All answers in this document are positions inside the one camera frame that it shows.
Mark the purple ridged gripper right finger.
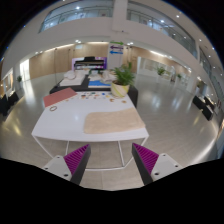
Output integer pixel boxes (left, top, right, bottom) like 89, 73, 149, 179
132, 143, 182, 185

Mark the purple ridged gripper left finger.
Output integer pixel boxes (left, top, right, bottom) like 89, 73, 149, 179
43, 144, 91, 185

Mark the beige towel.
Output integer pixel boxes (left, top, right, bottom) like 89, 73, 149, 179
84, 108, 145, 134

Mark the white table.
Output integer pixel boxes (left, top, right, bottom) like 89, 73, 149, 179
31, 90, 150, 172

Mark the black table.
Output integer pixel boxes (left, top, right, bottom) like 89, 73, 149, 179
50, 76, 138, 106

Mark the red mat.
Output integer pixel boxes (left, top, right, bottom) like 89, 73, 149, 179
43, 88, 77, 107

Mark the blue mat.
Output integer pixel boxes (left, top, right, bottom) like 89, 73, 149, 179
88, 80, 111, 88

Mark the white folded cloth pile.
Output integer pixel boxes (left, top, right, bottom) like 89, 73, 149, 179
60, 70, 85, 86

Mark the potted green plant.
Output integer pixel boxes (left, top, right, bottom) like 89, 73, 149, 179
111, 62, 135, 98

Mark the black piano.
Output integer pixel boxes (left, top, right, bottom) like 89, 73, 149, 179
72, 56, 107, 70

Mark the direction sign pillar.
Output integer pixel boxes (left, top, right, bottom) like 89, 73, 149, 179
107, 41, 124, 69

